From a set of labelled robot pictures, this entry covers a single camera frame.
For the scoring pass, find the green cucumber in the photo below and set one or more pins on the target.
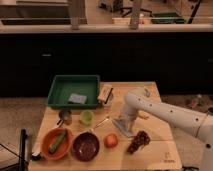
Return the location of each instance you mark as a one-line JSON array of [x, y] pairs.
[[57, 142]]

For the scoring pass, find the grey blue towel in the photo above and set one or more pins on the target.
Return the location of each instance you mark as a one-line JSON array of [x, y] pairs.
[[120, 125]]

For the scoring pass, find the black pole stand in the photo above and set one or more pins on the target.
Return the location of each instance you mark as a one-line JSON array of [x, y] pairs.
[[23, 137]]

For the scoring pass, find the green plastic tray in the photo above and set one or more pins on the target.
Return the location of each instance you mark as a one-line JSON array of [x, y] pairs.
[[63, 86]]

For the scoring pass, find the orange fruit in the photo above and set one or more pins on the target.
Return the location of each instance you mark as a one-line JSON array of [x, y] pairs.
[[110, 140]]

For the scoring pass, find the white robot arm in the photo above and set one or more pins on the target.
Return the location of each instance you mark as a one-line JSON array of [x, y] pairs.
[[197, 124]]

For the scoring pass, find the dark grape bunch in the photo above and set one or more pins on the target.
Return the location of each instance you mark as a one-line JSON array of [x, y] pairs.
[[141, 139]]

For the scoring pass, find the orange bowl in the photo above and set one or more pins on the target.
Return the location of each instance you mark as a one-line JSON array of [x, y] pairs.
[[63, 148]]

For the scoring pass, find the metal spoon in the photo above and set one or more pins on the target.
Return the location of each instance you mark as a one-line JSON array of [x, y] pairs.
[[99, 124]]

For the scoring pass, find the brown scrub brush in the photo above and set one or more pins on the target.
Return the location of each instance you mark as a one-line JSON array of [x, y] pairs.
[[105, 93]]

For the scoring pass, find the purple bowl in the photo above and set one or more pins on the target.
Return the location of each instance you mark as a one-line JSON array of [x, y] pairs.
[[85, 147]]

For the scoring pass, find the blue sponge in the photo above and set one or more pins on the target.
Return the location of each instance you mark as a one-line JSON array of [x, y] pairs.
[[77, 98]]

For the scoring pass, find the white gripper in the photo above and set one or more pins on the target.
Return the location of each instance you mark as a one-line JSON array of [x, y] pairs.
[[128, 122]]

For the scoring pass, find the small metal pot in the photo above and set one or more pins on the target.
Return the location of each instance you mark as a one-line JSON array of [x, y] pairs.
[[64, 117]]

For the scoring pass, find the light green cup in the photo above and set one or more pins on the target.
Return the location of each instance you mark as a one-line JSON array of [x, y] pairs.
[[86, 117]]

